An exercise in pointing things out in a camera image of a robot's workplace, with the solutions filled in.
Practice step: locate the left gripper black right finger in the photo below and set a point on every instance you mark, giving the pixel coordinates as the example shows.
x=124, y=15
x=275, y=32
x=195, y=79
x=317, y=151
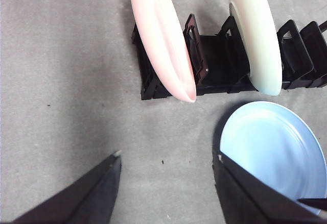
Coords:
x=250, y=201

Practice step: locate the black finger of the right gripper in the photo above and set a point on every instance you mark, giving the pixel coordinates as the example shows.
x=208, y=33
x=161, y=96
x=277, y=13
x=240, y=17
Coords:
x=318, y=203

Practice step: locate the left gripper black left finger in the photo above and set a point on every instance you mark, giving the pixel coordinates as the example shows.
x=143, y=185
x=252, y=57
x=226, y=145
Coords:
x=84, y=198

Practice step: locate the blue plate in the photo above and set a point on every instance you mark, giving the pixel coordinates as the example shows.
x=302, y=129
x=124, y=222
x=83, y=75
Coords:
x=268, y=145

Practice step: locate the pale green plate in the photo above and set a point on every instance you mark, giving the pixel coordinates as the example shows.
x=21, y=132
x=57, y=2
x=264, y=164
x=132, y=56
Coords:
x=258, y=43

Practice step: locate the pink plate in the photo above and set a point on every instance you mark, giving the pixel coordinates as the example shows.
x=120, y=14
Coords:
x=158, y=43

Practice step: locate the black plate rack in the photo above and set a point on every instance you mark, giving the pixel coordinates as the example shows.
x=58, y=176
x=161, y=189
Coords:
x=217, y=55

